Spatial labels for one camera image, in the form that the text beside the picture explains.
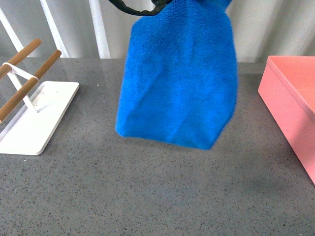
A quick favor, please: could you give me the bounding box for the blue microfiber cloth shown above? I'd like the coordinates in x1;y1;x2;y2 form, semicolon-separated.
116;0;238;149

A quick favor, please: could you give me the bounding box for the white pleated curtain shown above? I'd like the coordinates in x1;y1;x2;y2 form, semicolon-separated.
0;0;315;62

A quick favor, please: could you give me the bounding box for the pink plastic tray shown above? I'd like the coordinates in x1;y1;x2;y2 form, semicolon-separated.
258;56;315;180

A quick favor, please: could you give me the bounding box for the white rack with wooden rods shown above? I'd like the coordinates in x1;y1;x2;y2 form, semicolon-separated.
0;38;79;155

